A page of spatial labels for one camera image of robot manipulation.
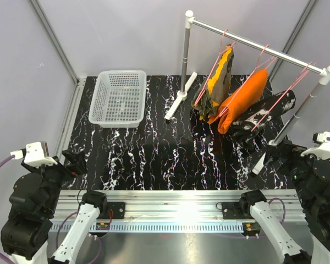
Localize aluminium rail frame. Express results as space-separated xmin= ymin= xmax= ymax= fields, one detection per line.
xmin=50 ymin=189 xmax=306 ymax=233

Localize black white patterned trousers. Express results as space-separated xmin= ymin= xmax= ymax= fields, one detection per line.
xmin=229 ymin=90 xmax=296 ymax=149

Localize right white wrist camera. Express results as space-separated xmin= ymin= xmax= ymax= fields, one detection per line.
xmin=300 ymin=131 xmax=330 ymax=160

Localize pink hanger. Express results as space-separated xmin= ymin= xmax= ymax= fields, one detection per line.
xmin=194 ymin=29 xmax=237 ymax=107
xmin=218 ymin=45 xmax=276 ymax=120
xmin=251 ymin=62 xmax=316 ymax=132

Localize black marble pattern mat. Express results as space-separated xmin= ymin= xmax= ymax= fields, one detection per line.
xmin=65 ymin=75 xmax=292 ymax=190

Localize white plastic laundry basket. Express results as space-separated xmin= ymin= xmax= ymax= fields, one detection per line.
xmin=89 ymin=70 xmax=147 ymax=128

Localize silver clothes rack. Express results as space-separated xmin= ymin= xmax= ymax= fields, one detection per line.
xmin=163 ymin=10 xmax=330 ymax=177

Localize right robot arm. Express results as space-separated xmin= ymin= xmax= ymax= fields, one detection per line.
xmin=238 ymin=140 xmax=330 ymax=263

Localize camouflage orange trousers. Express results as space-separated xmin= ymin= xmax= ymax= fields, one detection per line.
xmin=191 ymin=45 xmax=234 ymax=121

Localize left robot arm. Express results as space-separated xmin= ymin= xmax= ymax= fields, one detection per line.
xmin=1 ymin=150 xmax=108 ymax=263

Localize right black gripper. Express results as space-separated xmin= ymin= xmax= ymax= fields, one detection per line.
xmin=263 ymin=138 xmax=330 ymax=208

